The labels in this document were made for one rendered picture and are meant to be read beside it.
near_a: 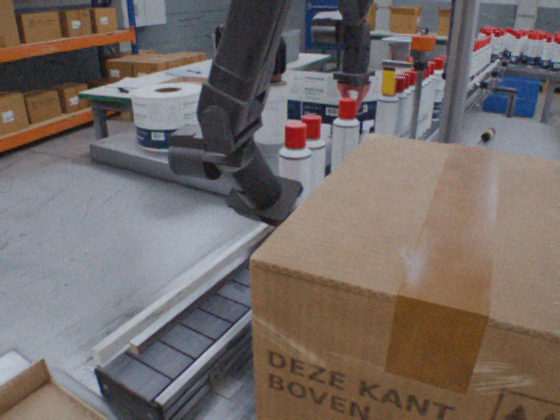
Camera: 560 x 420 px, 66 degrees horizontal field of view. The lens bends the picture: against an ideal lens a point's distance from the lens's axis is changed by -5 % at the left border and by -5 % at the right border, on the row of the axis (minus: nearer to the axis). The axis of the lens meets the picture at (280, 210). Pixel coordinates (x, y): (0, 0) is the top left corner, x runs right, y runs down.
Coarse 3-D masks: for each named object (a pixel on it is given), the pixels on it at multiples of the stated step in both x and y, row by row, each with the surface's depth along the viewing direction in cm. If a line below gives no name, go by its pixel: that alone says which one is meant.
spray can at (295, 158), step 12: (288, 132) 68; (300, 132) 68; (288, 144) 69; (300, 144) 68; (288, 156) 69; (300, 156) 68; (288, 168) 69; (300, 168) 69; (300, 180) 70; (300, 204) 72
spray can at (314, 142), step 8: (304, 120) 72; (312, 120) 71; (320, 120) 72; (312, 128) 72; (320, 128) 73; (312, 136) 73; (320, 136) 73; (312, 144) 73; (320, 144) 73; (312, 152) 73; (320, 152) 73; (312, 160) 73; (320, 160) 74; (312, 168) 74; (320, 168) 75; (312, 176) 75; (320, 176) 75; (312, 184) 75
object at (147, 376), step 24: (240, 288) 65; (192, 312) 60; (216, 312) 60; (240, 312) 61; (168, 336) 56; (192, 336) 56; (216, 336) 56; (120, 360) 52; (144, 360) 52; (168, 360) 52; (192, 360) 52; (120, 384) 49; (144, 384) 49; (168, 384) 49
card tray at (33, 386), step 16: (32, 368) 52; (16, 384) 51; (32, 384) 53; (48, 384) 54; (0, 400) 49; (16, 400) 51; (32, 400) 52; (48, 400) 52; (64, 400) 52; (80, 400) 52; (0, 416) 49; (16, 416) 49; (32, 416) 50; (48, 416) 50; (64, 416) 50; (80, 416) 50; (96, 416) 50
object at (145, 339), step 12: (420, 120) 119; (408, 132) 111; (276, 228) 65; (264, 240) 62; (252, 252) 59; (240, 264) 56; (216, 276) 54; (228, 276) 55; (204, 288) 52; (216, 288) 53; (192, 300) 50; (204, 300) 51; (168, 312) 48; (180, 312) 48; (156, 324) 46; (168, 324) 47; (144, 336) 44; (156, 336) 45; (132, 348) 44; (144, 348) 44
